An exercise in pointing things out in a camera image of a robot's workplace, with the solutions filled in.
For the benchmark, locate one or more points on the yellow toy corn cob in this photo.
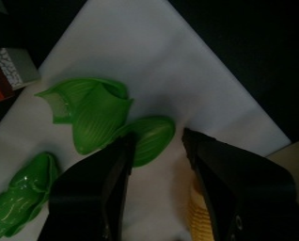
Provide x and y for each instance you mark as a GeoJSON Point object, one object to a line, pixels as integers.
{"type": "Point", "coordinates": [201, 219]}

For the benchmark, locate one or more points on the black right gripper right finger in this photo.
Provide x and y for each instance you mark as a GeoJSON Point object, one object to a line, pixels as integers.
{"type": "Point", "coordinates": [249, 194]}

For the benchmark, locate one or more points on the white cutting board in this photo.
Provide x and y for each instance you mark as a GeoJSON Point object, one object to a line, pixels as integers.
{"type": "Point", "coordinates": [157, 62]}

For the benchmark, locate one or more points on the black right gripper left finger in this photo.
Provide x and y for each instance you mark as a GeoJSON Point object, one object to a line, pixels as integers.
{"type": "Point", "coordinates": [90, 200]}

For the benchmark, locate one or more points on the glossy green leaf vegetable toy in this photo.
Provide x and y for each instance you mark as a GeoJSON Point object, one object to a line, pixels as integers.
{"type": "Point", "coordinates": [22, 194]}

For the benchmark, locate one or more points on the crackle patterned sushi piece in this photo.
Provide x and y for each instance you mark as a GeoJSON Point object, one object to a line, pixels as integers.
{"type": "Point", "coordinates": [22, 66]}

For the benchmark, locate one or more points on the light green corn husk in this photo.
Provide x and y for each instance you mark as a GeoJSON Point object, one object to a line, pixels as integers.
{"type": "Point", "coordinates": [98, 119]}

